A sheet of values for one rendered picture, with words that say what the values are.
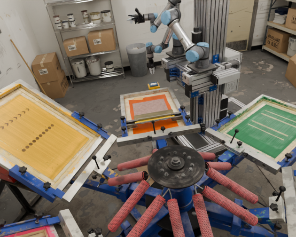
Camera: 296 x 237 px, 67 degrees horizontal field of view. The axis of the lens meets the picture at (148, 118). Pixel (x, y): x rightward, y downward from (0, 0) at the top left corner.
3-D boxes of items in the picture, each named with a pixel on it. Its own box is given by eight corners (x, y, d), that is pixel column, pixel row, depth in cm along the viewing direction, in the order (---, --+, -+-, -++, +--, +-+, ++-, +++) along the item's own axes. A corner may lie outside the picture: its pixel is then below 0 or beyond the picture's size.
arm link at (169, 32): (179, 3, 215) (162, 43, 254) (172, 5, 209) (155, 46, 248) (187, 10, 212) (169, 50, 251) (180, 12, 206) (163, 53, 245)
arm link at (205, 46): (211, 55, 219) (212, 41, 212) (203, 59, 212) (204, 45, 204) (200, 53, 227) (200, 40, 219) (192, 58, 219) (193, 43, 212)
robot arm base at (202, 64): (204, 61, 233) (204, 52, 228) (213, 66, 222) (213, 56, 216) (191, 65, 229) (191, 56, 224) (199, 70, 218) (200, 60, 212)
